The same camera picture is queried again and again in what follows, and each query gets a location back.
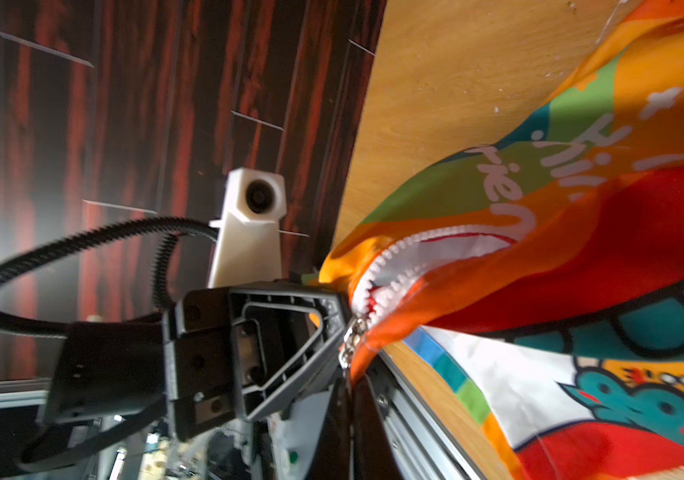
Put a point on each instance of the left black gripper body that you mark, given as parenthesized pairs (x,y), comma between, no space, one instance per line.
(182,366)

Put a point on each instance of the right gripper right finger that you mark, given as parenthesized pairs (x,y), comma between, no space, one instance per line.
(373,458)

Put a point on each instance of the colourful rainbow kids jacket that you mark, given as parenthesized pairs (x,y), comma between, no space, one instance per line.
(542,276)

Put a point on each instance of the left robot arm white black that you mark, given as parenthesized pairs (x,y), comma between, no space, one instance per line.
(64,445)

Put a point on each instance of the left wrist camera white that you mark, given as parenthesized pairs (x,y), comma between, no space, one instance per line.
(248,248)

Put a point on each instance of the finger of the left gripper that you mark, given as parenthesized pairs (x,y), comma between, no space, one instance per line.
(287,339)

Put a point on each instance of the aluminium front rail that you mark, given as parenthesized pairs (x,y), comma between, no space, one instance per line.
(281,448)

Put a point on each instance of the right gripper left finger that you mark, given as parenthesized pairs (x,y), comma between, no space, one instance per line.
(333,458)

